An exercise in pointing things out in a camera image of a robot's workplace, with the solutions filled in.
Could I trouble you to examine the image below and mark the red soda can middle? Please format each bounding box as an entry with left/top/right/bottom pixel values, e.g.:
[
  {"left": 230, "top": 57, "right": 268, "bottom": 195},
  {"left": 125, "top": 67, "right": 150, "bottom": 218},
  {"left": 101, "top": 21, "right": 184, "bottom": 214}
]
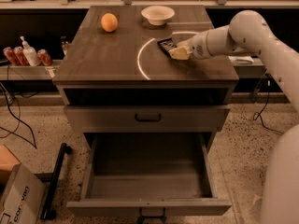
[{"left": 13, "top": 46, "right": 29, "bottom": 66}]

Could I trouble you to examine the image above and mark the black cable right floor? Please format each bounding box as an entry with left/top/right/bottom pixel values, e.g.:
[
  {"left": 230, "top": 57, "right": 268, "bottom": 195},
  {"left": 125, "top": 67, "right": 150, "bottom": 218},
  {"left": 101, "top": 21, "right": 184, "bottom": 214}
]
[{"left": 252, "top": 77, "right": 286, "bottom": 136}]

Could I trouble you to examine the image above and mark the black cable left floor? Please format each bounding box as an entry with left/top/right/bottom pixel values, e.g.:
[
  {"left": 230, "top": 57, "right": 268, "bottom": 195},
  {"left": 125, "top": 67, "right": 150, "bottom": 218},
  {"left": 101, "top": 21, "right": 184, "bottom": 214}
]
[{"left": 0, "top": 81, "right": 38, "bottom": 150}]

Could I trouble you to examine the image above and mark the cardboard box with logo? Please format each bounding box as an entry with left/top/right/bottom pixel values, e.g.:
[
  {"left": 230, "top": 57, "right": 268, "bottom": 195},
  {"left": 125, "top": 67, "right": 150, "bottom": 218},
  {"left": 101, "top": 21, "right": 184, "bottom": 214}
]
[{"left": 0, "top": 145, "right": 45, "bottom": 224}]

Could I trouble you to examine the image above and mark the open bottom drawer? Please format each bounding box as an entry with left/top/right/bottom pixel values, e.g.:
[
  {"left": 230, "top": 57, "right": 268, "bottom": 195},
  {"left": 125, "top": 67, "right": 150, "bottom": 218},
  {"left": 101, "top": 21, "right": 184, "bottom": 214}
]
[{"left": 67, "top": 133, "right": 231, "bottom": 218}]

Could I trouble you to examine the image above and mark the white ceramic bowl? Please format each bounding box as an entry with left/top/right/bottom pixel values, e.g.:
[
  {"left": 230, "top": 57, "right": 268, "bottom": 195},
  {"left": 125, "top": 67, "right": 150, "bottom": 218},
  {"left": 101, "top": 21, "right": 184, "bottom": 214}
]
[{"left": 141, "top": 6, "right": 175, "bottom": 26}]

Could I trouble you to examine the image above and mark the orange fruit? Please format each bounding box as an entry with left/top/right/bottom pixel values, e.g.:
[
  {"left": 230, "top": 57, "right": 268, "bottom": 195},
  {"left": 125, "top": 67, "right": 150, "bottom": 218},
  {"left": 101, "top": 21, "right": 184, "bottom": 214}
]
[{"left": 101, "top": 13, "right": 118, "bottom": 33}]

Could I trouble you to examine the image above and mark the closed middle drawer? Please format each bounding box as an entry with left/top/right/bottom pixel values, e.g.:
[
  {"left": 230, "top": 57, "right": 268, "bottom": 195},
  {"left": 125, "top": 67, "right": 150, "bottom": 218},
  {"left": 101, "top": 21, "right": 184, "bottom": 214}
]
[{"left": 64, "top": 105, "right": 230, "bottom": 133}]

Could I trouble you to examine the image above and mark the black cable floor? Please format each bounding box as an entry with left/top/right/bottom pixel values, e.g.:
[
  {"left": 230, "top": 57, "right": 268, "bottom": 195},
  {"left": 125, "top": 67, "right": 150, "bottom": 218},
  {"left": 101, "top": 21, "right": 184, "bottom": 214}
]
[
  {"left": 252, "top": 77, "right": 286, "bottom": 136},
  {"left": 0, "top": 81, "right": 38, "bottom": 150}
]

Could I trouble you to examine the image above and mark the white pump bottle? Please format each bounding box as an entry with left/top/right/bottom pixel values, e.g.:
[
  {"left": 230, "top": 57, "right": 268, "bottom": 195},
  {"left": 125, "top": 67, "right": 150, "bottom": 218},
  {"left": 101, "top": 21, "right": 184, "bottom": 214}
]
[{"left": 21, "top": 36, "right": 40, "bottom": 66}]

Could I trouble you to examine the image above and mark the black metal bar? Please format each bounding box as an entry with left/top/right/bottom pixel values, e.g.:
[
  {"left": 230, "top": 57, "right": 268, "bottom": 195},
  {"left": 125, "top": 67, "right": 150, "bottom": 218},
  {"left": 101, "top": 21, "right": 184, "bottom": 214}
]
[{"left": 40, "top": 143, "right": 72, "bottom": 220}]

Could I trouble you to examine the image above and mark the red soda can left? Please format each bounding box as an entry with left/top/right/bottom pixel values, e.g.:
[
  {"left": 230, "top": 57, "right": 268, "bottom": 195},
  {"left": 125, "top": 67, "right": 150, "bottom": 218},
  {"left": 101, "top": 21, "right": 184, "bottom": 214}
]
[{"left": 3, "top": 47, "right": 20, "bottom": 65}]

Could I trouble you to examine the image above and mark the white folded cloth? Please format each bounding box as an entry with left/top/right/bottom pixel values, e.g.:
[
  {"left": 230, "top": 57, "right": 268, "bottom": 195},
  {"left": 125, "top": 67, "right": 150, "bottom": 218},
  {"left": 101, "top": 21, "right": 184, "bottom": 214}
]
[{"left": 229, "top": 56, "right": 254, "bottom": 64}]

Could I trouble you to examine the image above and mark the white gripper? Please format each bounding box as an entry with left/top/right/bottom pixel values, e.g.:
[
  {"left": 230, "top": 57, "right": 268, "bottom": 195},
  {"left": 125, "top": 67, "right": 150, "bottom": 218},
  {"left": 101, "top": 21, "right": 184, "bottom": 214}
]
[{"left": 169, "top": 33, "right": 211, "bottom": 61}]

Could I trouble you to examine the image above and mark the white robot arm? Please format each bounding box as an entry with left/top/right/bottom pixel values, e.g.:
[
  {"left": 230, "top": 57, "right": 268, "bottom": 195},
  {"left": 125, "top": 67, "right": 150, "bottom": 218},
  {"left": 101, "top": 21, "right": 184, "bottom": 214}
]
[{"left": 170, "top": 10, "right": 299, "bottom": 224}]

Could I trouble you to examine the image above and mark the low grey shelf ledge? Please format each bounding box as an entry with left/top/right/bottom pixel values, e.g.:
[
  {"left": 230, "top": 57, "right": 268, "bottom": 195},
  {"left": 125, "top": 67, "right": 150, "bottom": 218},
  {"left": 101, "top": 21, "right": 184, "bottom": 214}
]
[{"left": 0, "top": 60, "right": 61, "bottom": 81}]

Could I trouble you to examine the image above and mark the red soda can right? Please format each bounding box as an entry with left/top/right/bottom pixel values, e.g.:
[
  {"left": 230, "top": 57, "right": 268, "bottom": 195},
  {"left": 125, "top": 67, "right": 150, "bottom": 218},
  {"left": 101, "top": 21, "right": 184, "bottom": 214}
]
[{"left": 37, "top": 49, "right": 52, "bottom": 66}]

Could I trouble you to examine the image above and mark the red soda can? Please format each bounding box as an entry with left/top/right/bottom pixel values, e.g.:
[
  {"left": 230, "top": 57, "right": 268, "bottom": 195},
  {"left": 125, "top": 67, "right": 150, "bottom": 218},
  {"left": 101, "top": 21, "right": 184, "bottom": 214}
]
[
  {"left": 3, "top": 47, "right": 20, "bottom": 65},
  {"left": 13, "top": 46, "right": 29, "bottom": 66},
  {"left": 37, "top": 49, "right": 52, "bottom": 66}
]

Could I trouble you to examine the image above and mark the grey wooden drawer cabinet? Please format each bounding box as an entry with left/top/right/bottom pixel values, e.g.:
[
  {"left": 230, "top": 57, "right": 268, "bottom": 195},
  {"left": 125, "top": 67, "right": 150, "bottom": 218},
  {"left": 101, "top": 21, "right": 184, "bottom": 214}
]
[{"left": 52, "top": 5, "right": 240, "bottom": 217}]

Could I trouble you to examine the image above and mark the small glass bottle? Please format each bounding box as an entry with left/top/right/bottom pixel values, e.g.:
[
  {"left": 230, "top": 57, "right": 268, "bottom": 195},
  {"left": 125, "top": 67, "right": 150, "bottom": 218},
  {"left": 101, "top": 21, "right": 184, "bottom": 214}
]
[{"left": 61, "top": 36, "right": 70, "bottom": 54}]

